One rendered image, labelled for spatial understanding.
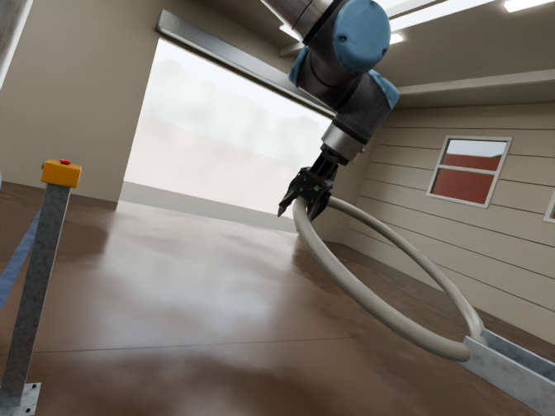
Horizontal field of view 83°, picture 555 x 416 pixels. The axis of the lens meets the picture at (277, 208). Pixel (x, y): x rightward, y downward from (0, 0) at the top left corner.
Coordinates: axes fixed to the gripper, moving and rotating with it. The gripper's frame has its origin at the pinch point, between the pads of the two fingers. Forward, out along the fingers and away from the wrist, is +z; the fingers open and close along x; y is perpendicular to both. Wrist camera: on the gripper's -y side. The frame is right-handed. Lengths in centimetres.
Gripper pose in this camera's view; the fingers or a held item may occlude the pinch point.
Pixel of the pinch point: (291, 219)
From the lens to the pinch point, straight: 78.1
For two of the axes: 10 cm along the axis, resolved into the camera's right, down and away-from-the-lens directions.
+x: 7.7, 6.0, -2.0
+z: -5.1, 7.8, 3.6
